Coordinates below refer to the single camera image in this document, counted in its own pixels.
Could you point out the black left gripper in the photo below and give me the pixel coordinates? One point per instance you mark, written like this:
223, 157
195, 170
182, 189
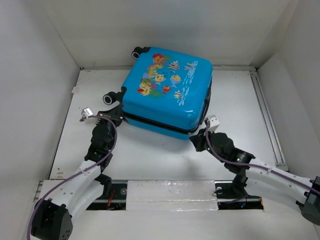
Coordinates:
115, 114

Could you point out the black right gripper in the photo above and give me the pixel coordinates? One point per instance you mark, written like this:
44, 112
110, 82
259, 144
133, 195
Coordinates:
197, 140

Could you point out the blue hard-shell suitcase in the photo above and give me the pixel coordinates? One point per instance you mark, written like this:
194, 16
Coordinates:
166, 92

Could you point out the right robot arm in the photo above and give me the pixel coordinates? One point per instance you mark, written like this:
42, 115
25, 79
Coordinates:
254, 177

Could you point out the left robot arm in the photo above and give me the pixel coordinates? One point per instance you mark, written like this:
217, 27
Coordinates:
54, 214

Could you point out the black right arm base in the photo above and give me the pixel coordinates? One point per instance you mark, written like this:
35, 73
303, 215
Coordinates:
229, 198

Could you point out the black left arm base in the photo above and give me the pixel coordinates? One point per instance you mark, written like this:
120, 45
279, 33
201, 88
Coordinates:
114, 201

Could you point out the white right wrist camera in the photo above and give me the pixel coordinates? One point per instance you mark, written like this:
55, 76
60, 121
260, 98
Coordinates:
212, 123

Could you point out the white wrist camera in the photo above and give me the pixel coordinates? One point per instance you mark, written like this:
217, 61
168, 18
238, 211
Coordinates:
86, 113
212, 123

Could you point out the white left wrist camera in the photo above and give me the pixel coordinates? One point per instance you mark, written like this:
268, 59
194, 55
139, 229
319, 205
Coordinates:
86, 113

